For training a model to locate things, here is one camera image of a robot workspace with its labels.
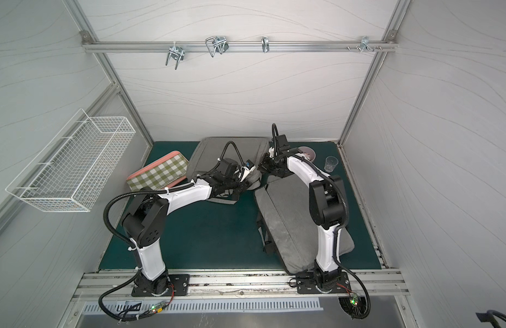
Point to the aluminium crossbar rail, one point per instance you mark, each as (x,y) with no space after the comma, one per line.
(92,46)

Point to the clear plastic cup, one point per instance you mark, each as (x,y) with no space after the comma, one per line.
(330,164)

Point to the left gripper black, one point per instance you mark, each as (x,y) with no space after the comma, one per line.
(240,184)

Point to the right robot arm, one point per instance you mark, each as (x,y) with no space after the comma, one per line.
(329,210)

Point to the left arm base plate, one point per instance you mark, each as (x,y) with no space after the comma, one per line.
(177,285)

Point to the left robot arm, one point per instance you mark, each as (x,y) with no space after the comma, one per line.
(144,224)

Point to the grey zippered laptop bag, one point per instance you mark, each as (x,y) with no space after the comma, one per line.
(210,149)

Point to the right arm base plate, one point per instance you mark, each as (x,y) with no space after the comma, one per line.
(305,284)

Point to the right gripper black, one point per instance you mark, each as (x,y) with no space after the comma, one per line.
(267,162)

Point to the white wire basket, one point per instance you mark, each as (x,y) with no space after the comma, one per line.
(69,173)

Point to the green checkered cloth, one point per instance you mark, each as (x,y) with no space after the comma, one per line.
(158,174)

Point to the pink bowl with contents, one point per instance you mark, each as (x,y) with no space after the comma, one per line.
(308,153)

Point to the grey laptop sleeve bag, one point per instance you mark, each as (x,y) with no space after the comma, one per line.
(284,206)

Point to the white slotted cable duct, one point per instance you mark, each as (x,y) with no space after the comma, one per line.
(199,306)

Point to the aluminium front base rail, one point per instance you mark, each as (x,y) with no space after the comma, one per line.
(206,284)

